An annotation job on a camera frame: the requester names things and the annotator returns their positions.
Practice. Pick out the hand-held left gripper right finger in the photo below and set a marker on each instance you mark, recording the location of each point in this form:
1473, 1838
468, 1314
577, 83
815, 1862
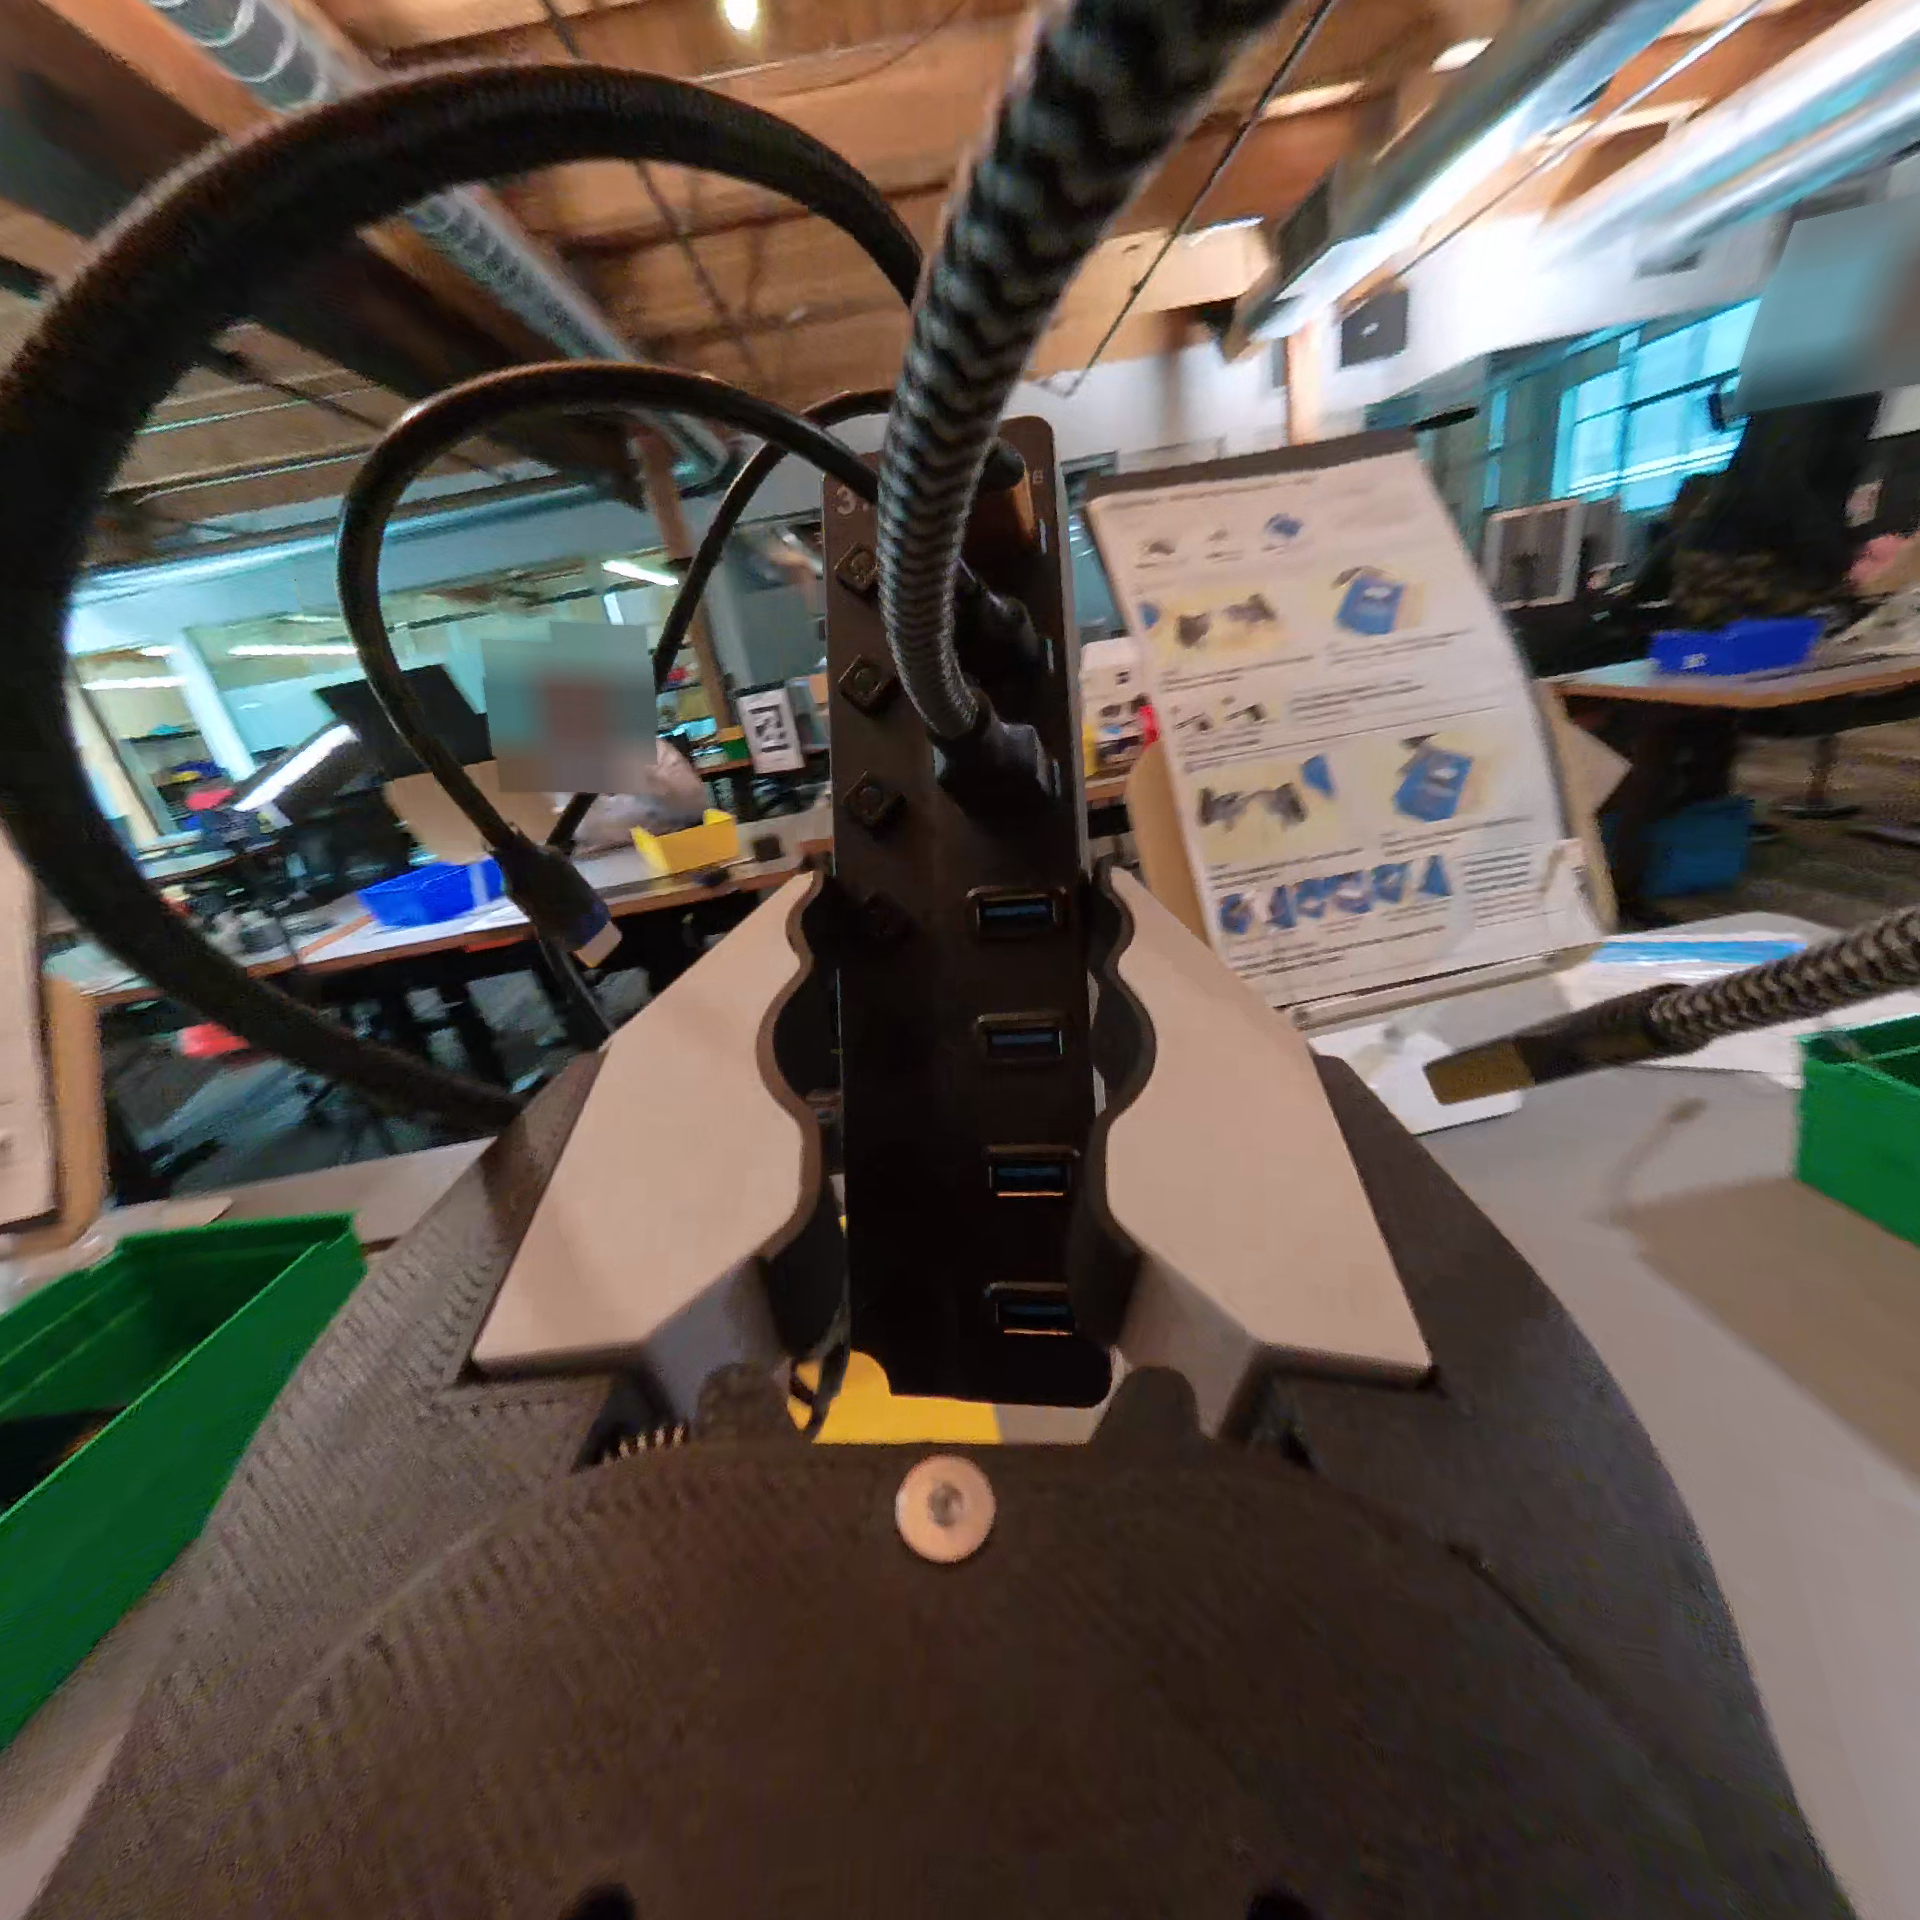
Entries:
1275, 1200

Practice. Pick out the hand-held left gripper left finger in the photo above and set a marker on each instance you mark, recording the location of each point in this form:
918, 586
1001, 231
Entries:
660, 1185

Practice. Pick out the black USB hub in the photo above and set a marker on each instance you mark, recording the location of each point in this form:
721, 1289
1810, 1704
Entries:
931, 1079

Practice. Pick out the green plastic bin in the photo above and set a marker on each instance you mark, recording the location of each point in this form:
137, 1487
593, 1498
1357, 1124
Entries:
1868, 1141
150, 1394

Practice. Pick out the white stand with instruction board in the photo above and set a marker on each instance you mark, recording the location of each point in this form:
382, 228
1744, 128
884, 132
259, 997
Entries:
1348, 720

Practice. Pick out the laminated instruction sheet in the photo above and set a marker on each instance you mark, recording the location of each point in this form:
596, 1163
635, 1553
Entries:
1726, 959

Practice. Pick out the cardboard sign board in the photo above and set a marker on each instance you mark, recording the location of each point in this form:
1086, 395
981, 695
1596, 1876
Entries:
44, 1110

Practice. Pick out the wooden work table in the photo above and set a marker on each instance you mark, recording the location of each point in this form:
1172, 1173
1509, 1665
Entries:
1726, 687

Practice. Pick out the blue plastic bin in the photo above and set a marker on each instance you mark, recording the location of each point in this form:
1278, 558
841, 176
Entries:
1732, 648

